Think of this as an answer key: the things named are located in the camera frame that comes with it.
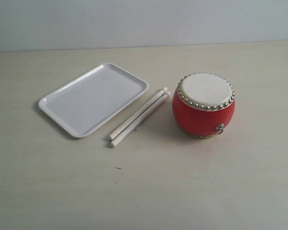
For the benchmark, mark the white rectangular plastic tray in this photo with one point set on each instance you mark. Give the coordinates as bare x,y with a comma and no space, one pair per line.
84,104

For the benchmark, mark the white wooden drumstick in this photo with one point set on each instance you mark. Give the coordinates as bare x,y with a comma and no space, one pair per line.
143,108
119,138

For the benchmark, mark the small red drum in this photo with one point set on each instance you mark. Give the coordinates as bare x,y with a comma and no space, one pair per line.
203,104

